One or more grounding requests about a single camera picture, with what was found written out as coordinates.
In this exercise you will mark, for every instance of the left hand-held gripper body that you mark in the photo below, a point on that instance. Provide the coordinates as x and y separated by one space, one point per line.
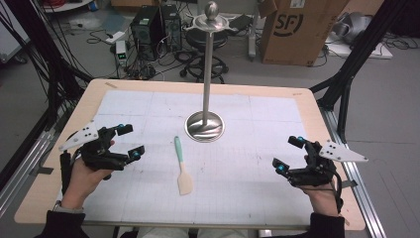
99 155

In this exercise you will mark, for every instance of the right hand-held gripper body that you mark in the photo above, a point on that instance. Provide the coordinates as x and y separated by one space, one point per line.
313 170

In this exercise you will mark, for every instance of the person's right hand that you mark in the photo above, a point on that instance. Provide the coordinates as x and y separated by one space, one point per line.
322 198

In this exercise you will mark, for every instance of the person's left hand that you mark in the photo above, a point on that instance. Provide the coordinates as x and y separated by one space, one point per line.
82 181

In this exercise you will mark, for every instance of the white grid mat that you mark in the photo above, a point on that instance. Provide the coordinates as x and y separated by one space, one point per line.
231 185

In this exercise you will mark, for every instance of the grey wristwatch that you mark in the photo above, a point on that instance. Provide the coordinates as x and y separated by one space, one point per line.
67 208

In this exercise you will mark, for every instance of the small white device green display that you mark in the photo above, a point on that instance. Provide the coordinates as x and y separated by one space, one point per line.
121 53

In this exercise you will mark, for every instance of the white power strip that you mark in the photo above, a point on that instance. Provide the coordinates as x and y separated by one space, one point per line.
115 37

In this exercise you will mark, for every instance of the tall metal hanging stand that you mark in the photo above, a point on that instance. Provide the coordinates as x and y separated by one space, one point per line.
207 82

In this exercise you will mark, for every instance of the black computer tower green label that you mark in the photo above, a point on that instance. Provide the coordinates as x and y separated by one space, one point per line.
147 33

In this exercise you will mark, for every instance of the large cardboard box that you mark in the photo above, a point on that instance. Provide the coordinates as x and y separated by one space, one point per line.
297 33

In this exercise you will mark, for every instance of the white table leg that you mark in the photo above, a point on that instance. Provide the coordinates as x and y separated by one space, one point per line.
253 33

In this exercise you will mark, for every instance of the black wheeled stool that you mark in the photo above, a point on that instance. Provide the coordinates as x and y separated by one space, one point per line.
206 43

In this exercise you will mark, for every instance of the silver grey bag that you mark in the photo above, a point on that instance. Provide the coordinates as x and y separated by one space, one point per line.
351 28

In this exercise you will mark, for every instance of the aluminium rail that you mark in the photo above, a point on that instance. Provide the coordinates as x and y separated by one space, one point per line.
23 172
353 172

